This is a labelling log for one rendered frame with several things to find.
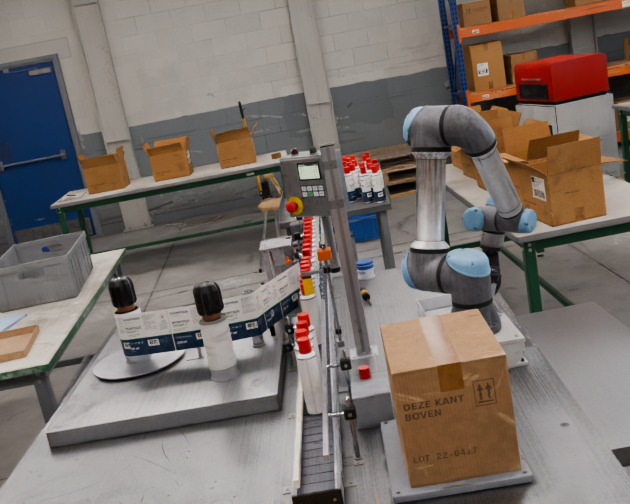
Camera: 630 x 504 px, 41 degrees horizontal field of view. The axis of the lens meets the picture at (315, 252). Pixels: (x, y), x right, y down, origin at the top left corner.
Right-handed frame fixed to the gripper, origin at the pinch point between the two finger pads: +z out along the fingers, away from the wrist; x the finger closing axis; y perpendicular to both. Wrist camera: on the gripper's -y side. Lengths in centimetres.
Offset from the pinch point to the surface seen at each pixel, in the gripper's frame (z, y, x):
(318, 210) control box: -29, -15, 58
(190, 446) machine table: 30, -60, 87
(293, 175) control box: -38, -11, 67
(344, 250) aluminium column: -17, -17, 49
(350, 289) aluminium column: -5.5, -17.5, 45.9
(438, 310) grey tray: 6.8, 10.5, 12.2
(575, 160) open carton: -40, 110, -59
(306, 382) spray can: 7, -65, 58
